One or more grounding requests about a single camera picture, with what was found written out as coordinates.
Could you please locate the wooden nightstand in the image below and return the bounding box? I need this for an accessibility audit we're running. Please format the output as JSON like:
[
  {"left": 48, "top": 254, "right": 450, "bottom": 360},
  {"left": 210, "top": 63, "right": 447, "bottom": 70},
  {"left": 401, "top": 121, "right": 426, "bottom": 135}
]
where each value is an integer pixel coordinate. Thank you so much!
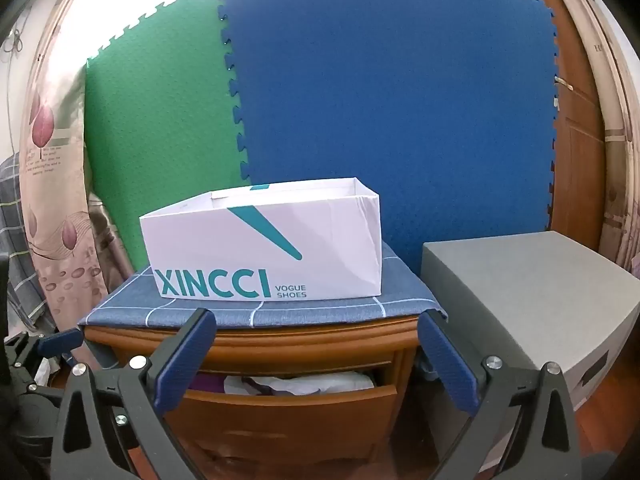
[{"left": 82, "top": 317, "right": 421, "bottom": 480}]

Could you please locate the green foam mat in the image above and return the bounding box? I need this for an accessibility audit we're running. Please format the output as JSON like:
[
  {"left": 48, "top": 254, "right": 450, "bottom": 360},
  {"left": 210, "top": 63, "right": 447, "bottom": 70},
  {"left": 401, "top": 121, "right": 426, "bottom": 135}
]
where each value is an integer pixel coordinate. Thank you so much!
[{"left": 85, "top": 0, "right": 251, "bottom": 273}]

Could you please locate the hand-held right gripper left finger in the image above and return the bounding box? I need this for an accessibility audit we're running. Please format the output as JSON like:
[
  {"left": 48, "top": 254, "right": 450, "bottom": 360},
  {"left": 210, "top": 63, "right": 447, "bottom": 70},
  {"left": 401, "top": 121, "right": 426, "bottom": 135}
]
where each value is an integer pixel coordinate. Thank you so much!
[{"left": 50, "top": 307, "right": 218, "bottom": 480}]

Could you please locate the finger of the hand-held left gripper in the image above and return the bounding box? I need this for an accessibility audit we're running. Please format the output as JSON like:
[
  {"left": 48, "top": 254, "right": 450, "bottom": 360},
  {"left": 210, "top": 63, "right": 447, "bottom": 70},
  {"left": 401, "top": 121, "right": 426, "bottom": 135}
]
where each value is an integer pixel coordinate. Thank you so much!
[{"left": 5, "top": 327, "right": 86, "bottom": 361}]

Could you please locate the blue foam mat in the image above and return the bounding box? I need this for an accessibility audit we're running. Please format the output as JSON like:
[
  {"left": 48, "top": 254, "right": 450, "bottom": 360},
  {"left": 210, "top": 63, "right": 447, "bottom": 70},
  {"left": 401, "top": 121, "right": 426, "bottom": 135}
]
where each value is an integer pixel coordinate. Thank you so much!
[{"left": 217, "top": 0, "right": 558, "bottom": 281}]

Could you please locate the floral curtain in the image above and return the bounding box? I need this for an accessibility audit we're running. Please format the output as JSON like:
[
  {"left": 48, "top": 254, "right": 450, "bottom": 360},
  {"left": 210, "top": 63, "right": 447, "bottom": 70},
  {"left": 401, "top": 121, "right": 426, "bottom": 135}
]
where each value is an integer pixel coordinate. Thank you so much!
[{"left": 17, "top": 60, "right": 126, "bottom": 341}]

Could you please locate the blue checked cloth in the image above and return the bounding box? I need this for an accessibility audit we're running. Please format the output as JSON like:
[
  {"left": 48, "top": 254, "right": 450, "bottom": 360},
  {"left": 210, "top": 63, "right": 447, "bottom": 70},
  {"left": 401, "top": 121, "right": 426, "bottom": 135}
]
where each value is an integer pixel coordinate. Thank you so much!
[{"left": 77, "top": 240, "right": 449, "bottom": 331}]

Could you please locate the white underwear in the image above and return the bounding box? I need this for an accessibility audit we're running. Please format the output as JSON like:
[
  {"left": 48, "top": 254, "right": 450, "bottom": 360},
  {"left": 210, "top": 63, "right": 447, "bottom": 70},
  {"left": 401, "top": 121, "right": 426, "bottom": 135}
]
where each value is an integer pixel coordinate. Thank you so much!
[{"left": 223, "top": 372, "right": 376, "bottom": 395}]

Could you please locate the grey box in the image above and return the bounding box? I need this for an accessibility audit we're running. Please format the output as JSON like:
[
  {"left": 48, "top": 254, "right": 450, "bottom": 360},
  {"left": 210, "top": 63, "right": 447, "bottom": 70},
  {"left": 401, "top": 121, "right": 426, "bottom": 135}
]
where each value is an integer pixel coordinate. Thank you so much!
[{"left": 421, "top": 231, "right": 640, "bottom": 411}]

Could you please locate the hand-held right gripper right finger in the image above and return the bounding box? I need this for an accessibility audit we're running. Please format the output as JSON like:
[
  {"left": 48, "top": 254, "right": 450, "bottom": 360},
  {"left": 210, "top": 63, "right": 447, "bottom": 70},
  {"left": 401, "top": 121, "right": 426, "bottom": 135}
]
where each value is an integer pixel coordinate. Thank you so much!
[{"left": 419, "top": 309, "right": 583, "bottom": 480}]

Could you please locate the white shoe box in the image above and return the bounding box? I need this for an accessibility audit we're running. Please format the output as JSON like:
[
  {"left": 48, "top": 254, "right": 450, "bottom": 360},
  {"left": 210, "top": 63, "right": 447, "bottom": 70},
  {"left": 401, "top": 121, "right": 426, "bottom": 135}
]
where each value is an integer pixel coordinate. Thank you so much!
[{"left": 139, "top": 176, "right": 383, "bottom": 302}]

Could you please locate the grey plaid cloth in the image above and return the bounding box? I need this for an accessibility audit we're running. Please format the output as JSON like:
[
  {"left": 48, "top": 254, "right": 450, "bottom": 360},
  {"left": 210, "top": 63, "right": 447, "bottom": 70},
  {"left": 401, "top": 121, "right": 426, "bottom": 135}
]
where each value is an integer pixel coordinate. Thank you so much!
[{"left": 0, "top": 152, "right": 51, "bottom": 333}]

